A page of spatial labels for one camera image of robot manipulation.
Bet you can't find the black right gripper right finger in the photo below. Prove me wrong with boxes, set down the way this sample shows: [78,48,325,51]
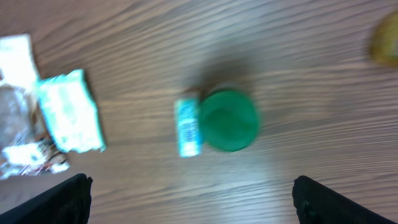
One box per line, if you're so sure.
[292,175,395,224]

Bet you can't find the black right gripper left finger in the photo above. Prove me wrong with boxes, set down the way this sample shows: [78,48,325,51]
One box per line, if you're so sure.
[1,174,93,224]

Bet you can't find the brown snack bag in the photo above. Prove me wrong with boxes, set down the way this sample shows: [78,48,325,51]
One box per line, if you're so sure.
[1,34,70,180]

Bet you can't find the teal wet wipes pack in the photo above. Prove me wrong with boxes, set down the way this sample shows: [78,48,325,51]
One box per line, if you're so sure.
[35,69,106,153]

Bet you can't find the green lid jar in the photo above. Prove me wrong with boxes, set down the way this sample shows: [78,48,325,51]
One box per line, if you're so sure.
[198,88,261,152]

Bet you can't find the yellow liquid bottle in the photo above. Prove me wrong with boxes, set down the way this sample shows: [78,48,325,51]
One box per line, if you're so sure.
[369,11,397,67]

